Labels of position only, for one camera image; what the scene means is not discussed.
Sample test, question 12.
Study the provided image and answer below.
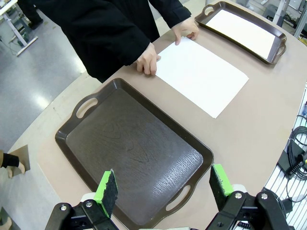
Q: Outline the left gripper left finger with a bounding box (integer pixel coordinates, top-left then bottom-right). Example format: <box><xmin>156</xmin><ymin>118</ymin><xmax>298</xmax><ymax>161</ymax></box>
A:
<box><xmin>45</xmin><ymin>169</ymin><xmax>120</xmax><ymax>230</ymax></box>

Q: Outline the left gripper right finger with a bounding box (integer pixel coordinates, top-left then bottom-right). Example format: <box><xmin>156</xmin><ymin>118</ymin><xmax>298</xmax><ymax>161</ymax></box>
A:
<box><xmin>207</xmin><ymin>164</ymin><xmax>295</xmax><ymax>230</ymax></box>

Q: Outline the brown plastic serving tray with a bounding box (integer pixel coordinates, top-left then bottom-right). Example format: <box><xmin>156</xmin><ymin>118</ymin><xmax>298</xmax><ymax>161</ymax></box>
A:
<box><xmin>194</xmin><ymin>1</ymin><xmax>288</xmax><ymax>65</ymax></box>
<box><xmin>54</xmin><ymin>78</ymin><xmax>214</xmax><ymax>230</ymax></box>

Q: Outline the white A4 paper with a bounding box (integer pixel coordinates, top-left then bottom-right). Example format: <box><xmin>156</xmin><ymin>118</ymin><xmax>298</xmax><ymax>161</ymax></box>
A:
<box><xmin>205</xmin><ymin>9</ymin><xmax>277</xmax><ymax>60</ymax></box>
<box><xmin>155</xmin><ymin>36</ymin><xmax>249</xmax><ymax>119</ymax></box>

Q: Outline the person's right forearm black sleeve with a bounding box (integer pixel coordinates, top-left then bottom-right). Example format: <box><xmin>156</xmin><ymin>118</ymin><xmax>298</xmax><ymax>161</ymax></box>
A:
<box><xmin>85</xmin><ymin>35</ymin><xmax>152</xmax><ymax>83</ymax></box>

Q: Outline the person's left forearm black sleeve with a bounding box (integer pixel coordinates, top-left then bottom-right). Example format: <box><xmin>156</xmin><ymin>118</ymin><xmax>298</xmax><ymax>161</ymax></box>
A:
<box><xmin>148</xmin><ymin>0</ymin><xmax>192</xmax><ymax>29</ymax></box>

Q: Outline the person's right hand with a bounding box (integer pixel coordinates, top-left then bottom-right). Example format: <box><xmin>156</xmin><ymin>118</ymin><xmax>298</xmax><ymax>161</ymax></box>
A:
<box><xmin>136</xmin><ymin>42</ymin><xmax>162</xmax><ymax>76</ymax></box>

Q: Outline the person's left hand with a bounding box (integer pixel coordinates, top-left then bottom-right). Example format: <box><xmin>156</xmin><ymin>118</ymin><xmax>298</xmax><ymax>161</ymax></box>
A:
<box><xmin>171</xmin><ymin>16</ymin><xmax>200</xmax><ymax>46</ymax></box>

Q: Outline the black power adapter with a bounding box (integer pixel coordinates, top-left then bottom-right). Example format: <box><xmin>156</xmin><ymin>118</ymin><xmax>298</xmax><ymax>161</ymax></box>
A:
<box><xmin>278</xmin><ymin>143</ymin><xmax>304</xmax><ymax>179</ymax></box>

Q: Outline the brown cardboard board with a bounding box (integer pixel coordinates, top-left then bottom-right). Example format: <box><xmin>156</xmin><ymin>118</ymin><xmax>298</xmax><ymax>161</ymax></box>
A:
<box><xmin>9</xmin><ymin>144</ymin><xmax>31</xmax><ymax>173</ymax></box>

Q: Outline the bystander arm black sleeve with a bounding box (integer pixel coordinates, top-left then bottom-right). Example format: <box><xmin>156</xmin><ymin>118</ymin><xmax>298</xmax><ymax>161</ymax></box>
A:
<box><xmin>0</xmin><ymin>150</ymin><xmax>26</xmax><ymax>179</ymax></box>

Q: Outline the person in black jacket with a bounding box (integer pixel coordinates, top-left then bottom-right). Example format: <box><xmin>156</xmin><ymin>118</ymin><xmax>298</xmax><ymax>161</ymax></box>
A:
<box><xmin>18</xmin><ymin>0</ymin><xmax>161</xmax><ymax>72</ymax></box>

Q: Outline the white wire rack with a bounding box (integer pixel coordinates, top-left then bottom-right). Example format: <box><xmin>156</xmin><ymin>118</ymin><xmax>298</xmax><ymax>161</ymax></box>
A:
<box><xmin>262</xmin><ymin>81</ymin><xmax>307</xmax><ymax>230</ymax></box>

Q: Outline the black cable bundle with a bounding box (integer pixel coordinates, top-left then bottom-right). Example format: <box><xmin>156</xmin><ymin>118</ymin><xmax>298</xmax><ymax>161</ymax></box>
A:
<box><xmin>285</xmin><ymin>100</ymin><xmax>307</xmax><ymax>203</ymax></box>

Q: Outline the white desk frame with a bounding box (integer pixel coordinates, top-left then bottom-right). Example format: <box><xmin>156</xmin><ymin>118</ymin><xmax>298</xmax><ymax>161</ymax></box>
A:
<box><xmin>0</xmin><ymin>0</ymin><xmax>39</xmax><ymax>57</ymax></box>

